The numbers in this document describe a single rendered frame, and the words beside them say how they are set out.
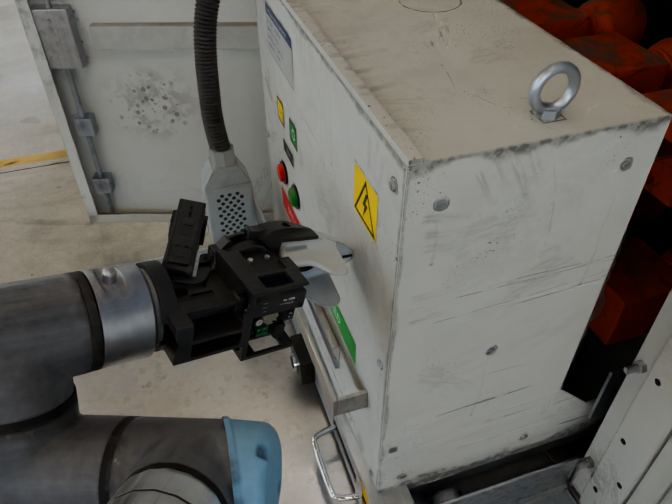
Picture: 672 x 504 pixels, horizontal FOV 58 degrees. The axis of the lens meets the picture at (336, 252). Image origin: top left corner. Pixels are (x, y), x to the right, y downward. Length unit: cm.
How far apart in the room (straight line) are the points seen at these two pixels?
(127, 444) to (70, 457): 4
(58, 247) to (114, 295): 225
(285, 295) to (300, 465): 44
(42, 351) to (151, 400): 55
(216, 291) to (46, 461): 17
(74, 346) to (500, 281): 35
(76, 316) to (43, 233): 236
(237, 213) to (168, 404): 31
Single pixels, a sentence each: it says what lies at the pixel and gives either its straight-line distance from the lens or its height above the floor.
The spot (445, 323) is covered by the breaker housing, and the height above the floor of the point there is 121.
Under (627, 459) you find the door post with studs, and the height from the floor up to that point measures 100.
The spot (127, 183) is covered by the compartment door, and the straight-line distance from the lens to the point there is 129.
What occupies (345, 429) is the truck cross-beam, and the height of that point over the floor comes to 93.
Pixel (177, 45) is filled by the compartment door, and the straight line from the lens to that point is 110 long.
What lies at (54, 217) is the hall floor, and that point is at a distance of 288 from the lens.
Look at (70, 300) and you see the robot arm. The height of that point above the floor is 132.
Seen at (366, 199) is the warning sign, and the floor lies 131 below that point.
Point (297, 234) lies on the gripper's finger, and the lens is 55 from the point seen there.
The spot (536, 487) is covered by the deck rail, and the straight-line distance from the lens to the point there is 88.
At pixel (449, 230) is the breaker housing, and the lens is 48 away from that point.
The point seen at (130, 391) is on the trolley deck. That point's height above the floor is 85.
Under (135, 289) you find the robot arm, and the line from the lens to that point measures 46.
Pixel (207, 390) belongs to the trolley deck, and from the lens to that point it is 97.
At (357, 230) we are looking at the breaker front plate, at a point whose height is 126.
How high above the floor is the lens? 162
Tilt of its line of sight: 42 degrees down
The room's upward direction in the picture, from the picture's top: straight up
